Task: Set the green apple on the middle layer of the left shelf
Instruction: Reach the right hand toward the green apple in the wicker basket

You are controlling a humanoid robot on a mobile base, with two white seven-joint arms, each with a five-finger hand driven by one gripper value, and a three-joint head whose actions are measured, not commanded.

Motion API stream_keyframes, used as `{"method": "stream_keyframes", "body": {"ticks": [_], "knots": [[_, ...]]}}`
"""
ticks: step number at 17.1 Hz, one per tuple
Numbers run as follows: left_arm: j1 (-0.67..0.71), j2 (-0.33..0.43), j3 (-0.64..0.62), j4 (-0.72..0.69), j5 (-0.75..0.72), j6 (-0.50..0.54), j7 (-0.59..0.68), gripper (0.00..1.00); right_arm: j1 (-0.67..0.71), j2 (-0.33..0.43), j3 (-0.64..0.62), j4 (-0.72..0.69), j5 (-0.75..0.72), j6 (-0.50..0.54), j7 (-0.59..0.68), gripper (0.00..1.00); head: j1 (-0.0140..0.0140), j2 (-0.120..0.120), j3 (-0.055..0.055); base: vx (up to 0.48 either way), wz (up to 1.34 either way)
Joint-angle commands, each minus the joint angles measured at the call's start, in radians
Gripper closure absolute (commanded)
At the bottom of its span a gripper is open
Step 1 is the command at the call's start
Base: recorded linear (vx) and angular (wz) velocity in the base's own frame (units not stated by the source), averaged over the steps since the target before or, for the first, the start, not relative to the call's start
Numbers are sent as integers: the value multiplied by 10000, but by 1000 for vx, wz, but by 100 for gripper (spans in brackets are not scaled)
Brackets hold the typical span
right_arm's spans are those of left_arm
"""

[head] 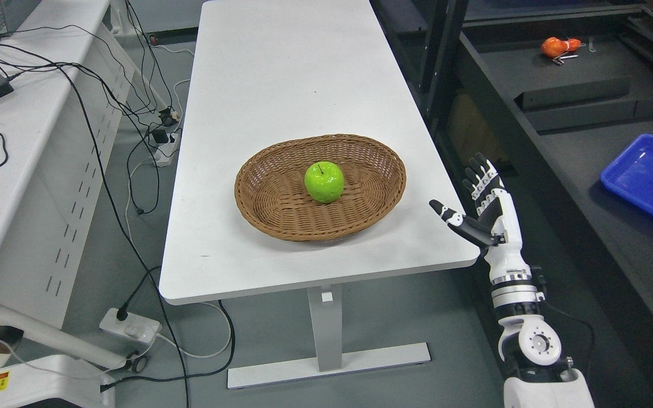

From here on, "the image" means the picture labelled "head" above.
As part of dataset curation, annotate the white robot base with label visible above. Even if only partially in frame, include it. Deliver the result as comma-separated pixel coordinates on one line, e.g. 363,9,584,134
0,355,116,407

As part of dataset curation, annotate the black shelf unit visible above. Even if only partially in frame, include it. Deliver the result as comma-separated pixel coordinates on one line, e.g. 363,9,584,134
372,0,653,408

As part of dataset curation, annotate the white power strip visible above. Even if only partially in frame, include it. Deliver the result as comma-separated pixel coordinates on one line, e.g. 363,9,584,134
153,132,181,168
99,308,162,346

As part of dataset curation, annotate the green apple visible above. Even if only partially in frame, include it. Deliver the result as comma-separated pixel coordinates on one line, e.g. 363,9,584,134
304,161,345,203

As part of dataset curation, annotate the white power strip near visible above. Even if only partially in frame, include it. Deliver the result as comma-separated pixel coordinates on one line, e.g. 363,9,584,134
99,308,162,346

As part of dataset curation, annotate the orange toy with keys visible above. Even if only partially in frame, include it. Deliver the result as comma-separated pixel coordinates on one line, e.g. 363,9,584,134
541,37,582,66

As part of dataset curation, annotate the brown wicker basket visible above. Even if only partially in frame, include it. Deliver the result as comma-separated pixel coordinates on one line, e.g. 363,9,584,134
234,134,406,242

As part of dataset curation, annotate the white table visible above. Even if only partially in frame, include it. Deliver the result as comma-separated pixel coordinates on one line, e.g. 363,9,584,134
159,1,479,388

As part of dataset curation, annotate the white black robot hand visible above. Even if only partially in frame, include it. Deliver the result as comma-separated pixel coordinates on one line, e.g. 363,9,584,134
429,152,523,255

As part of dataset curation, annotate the black cable on floor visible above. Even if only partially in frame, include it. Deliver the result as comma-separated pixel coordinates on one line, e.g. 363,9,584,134
0,34,191,408

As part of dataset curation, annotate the white power strip far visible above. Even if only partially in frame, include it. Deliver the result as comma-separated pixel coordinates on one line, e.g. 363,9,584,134
153,132,181,168

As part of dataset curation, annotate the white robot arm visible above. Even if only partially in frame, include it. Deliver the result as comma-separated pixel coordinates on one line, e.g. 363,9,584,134
485,244,594,407

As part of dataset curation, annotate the white desk on left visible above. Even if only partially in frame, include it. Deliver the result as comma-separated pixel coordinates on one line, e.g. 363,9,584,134
0,1,135,369

